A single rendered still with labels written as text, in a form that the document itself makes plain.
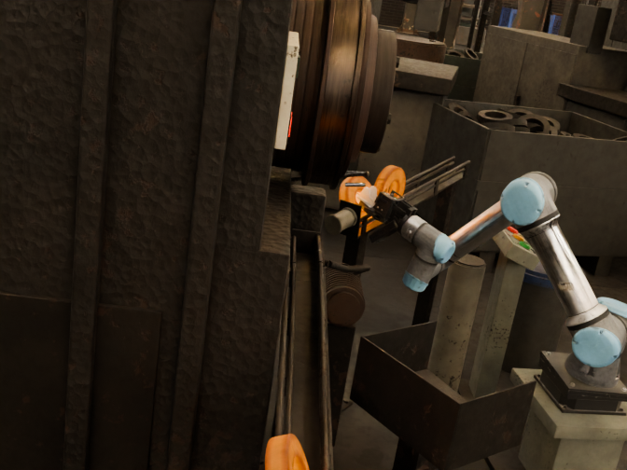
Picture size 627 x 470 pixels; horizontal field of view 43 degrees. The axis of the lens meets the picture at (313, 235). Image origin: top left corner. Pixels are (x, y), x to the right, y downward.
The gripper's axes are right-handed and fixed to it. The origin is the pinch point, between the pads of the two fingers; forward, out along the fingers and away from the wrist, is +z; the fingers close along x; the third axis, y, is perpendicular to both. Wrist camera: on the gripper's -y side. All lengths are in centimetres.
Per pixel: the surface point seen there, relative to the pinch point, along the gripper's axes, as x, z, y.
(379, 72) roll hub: 56, -23, 52
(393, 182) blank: -18.6, -0.3, 3.3
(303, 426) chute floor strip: 96, -62, 1
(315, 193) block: 33.6, -7.0, 9.0
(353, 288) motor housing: 20.5, -22.4, -14.6
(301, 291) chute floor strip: 60, -30, -1
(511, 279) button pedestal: -46, -42, -13
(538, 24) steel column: -794, 295, -19
